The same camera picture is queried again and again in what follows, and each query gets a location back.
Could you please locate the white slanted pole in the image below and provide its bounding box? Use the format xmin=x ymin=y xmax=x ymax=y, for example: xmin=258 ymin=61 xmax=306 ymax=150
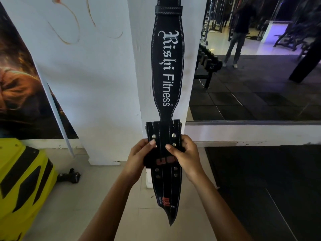
xmin=33 ymin=60 xmax=75 ymax=157

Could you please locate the yellow and black machine cover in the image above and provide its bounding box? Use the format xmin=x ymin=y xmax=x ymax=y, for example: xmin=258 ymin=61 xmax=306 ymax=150
xmin=0 ymin=138 xmax=60 ymax=241

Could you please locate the person's left hand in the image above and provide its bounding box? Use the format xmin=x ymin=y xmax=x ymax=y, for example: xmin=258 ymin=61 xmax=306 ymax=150
xmin=122 ymin=139 xmax=157 ymax=185

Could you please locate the black dumbbell rack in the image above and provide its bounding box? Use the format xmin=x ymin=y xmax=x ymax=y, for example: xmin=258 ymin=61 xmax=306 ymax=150
xmin=194 ymin=44 xmax=223 ymax=89

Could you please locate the person's left forearm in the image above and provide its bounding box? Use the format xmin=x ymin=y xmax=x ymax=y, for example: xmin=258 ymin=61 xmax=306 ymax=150
xmin=78 ymin=171 xmax=146 ymax=241

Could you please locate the black machine foot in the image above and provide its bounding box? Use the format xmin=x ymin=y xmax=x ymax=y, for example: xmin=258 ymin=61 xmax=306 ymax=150
xmin=57 ymin=168 xmax=81 ymax=184

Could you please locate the black riveted belt red print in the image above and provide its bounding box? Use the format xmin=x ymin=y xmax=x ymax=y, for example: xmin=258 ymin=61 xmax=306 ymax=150
xmin=145 ymin=119 xmax=185 ymax=227

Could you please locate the person's right forearm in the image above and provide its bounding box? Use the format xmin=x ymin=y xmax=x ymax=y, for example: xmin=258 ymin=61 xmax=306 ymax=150
xmin=187 ymin=171 xmax=254 ymax=241

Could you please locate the black hanging belt white lettering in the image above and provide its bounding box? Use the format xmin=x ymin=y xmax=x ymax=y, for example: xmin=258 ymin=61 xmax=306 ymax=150
xmin=151 ymin=0 xmax=185 ymax=122

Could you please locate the large wall mirror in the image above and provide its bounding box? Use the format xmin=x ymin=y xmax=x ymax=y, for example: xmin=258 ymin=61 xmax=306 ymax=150
xmin=186 ymin=0 xmax=321 ymax=126

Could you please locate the dark wall poster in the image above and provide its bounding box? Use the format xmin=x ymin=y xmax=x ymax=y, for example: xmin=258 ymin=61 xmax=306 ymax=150
xmin=0 ymin=2 xmax=79 ymax=140

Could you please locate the black rubber floor mat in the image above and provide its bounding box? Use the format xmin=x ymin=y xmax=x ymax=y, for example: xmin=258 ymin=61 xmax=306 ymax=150
xmin=205 ymin=144 xmax=321 ymax=241

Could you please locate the person's right hand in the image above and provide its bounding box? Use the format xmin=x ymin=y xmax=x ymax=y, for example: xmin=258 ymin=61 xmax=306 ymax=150
xmin=165 ymin=135 xmax=205 ymax=184

